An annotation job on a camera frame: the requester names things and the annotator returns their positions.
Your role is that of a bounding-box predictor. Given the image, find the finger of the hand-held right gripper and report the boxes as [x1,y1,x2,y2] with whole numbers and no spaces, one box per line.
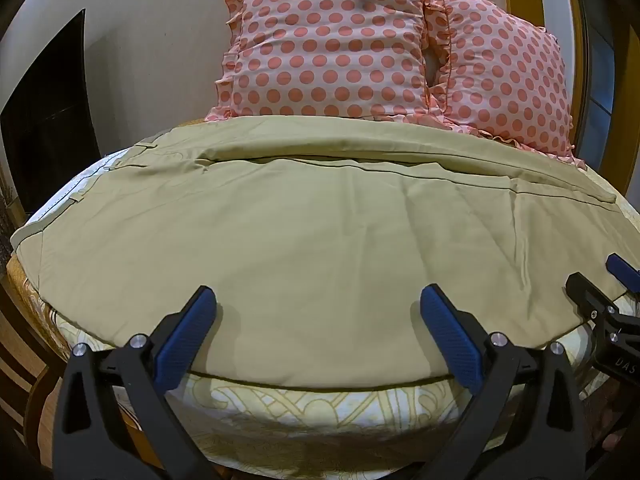
[565,272,627,322]
[605,253,640,295]

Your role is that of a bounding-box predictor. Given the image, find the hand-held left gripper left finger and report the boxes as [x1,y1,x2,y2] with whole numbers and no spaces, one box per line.
[53,285,218,480]

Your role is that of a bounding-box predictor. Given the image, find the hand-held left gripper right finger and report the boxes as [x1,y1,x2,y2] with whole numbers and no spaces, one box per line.
[419,283,589,480]

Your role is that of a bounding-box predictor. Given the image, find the khaki pants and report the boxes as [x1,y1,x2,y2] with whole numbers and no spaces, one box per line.
[10,115,622,392]

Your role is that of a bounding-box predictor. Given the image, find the yellow patterned bedsheet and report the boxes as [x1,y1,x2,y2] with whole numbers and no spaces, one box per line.
[4,119,640,480]

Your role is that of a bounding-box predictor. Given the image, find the small pink polka dot pillow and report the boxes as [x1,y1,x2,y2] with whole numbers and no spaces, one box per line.
[425,0,587,171]

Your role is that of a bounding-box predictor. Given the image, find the dark doorway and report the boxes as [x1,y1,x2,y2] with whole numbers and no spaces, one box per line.
[0,8,104,207]

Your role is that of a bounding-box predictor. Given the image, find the large pink polka dot pillow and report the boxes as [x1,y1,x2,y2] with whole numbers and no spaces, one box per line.
[204,0,458,128]

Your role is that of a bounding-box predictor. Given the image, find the wooden bed frame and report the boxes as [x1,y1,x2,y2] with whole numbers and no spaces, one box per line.
[0,272,68,480]

